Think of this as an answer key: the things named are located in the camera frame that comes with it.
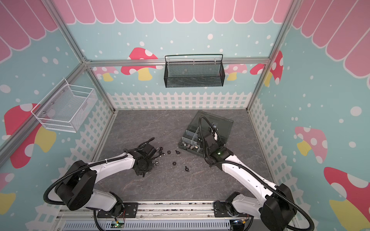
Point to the green compartment organizer box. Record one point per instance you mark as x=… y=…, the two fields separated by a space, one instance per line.
x=204 y=121

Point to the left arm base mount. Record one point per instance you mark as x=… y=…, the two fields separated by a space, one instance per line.
x=122 y=210

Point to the aluminium rail frame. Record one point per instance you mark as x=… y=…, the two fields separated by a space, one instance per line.
x=158 y=216

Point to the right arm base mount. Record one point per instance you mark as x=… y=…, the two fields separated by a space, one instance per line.
x=224 y=209

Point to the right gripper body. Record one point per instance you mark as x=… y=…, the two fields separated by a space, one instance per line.
x=220 y=145

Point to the black wire mesh basket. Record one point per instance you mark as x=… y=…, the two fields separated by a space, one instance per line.
x=194 y=70

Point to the white wire mesh basket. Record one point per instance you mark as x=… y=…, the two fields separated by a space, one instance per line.
x=66 y=107

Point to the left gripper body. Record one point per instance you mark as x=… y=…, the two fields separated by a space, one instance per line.
x=147 y=167

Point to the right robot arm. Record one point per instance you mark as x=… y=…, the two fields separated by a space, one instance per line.
x=275 y=205

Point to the silver wing nut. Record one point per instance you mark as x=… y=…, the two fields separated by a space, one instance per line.
x=191 y=147

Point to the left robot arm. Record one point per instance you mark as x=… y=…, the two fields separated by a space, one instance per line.
x=76 y=189

